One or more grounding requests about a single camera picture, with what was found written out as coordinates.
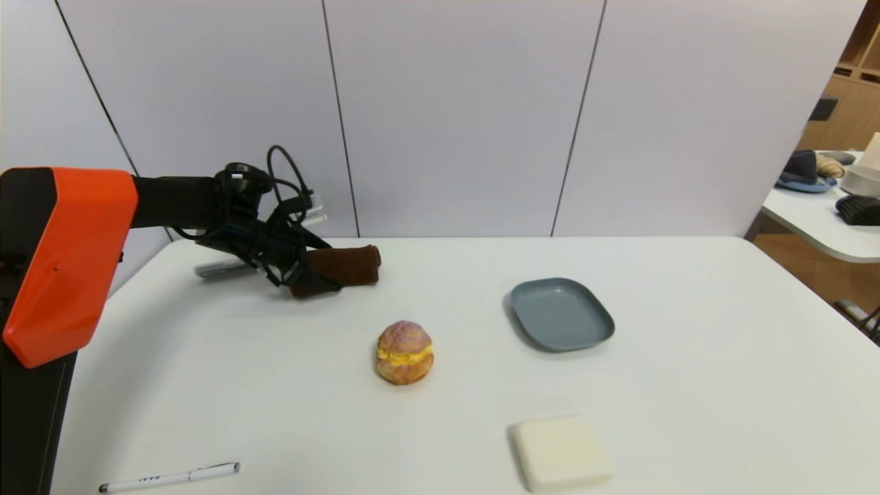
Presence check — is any black camera cable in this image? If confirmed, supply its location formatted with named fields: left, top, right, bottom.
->
left=266, top=144, right=315, bottom=207

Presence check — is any white square soap block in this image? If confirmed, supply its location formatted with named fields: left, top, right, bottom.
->
left=510, top=415, right=613, bottom=492

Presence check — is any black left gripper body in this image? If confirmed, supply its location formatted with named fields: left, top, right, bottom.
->
left=222, top=221, right=311, bottom=288

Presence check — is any cream puff bun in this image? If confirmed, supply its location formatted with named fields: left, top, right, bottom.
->
left=375, top=320, right=435, bottom=385

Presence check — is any grey plastic pen case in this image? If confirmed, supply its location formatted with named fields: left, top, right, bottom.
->
left=195, top=259, right=256, bottom=279

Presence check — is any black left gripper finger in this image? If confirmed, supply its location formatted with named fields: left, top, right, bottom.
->
left=296, top=223, right=333, bottom=252
left=291, top=272, right=343, bottom=298

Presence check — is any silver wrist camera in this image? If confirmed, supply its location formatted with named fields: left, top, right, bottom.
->
left=300, top=195, right=329, bottom=227

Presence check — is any white pen black tip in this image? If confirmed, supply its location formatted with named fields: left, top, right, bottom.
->
left=98, top=462, right=241, bottom=494

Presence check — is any wooden shelf unit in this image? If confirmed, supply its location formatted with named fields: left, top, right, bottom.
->
left=797, top=0, right=880, bottom=153

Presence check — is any blue-grey square dish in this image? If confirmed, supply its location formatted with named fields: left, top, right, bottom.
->
left=509, top=278, right=615, bottom=353

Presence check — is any white side table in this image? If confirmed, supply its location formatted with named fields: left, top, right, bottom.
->
left=760, top=153, right=880, bottom=264

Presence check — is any black knit cap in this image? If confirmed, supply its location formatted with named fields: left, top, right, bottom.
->
left=835, top=195, right=880, bottom=226

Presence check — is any metal chair base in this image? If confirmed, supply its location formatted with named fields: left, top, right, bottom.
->
left=834, top=300, right=880, bottom=344

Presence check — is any dark grey blue-brim hat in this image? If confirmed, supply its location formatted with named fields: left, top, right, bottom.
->
left=774, top=150, right=838, bottom=194

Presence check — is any brown towel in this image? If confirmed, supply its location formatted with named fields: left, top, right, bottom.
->
left=291, top=245, right=382, bottom=299

